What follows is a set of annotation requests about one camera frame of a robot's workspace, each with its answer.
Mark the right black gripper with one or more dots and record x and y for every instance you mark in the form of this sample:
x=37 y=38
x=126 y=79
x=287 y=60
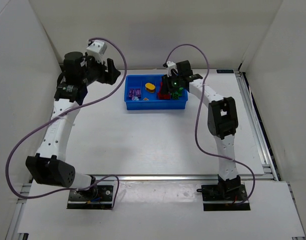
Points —
x=167 y=88

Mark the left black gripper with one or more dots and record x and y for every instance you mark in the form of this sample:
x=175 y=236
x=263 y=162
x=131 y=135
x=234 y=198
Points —
x=104 y=74

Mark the red half-round lego brick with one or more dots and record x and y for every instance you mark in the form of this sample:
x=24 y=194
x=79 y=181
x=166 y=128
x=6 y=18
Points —
x=163 y=96

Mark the yellow orange butterfly lego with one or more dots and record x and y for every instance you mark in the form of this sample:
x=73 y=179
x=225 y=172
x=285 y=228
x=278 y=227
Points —
x=150 y=87

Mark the green 2x4 lego brick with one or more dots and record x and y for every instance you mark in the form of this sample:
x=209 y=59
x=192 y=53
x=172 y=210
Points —
x=176 y=95

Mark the purple butterfly lego brick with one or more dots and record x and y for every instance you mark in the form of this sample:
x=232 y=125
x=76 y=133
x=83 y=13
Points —
x=131 y=93

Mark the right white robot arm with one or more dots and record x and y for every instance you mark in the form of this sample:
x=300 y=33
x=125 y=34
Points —
x=222 y=120

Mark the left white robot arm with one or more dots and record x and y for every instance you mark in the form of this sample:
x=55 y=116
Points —
x=48 y=166

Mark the blue divided plastic bin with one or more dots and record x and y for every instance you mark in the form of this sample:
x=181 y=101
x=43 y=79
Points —
x=138 y=81

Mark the purple printed flat lego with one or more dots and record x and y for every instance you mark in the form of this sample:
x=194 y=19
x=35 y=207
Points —
x=138 y=92

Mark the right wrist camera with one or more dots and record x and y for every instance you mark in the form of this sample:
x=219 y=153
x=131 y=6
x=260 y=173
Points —
x=171 y=68

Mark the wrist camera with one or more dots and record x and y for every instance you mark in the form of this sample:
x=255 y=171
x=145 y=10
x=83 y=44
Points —
x=97 y=49
x=171 y=68

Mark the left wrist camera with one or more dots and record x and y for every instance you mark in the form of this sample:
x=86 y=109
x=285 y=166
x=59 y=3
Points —
x=97 y=49

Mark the aluminium frame rail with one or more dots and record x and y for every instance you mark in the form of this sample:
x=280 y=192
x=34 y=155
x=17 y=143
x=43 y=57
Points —
x=266 y=177

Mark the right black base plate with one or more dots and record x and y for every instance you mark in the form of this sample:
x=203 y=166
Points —
x=213 y=201

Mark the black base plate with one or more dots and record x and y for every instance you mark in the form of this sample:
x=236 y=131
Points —
x=100 y=197
x=213 y=201

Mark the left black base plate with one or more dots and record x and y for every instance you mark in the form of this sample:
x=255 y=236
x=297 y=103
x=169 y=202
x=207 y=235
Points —
x=100 y=197

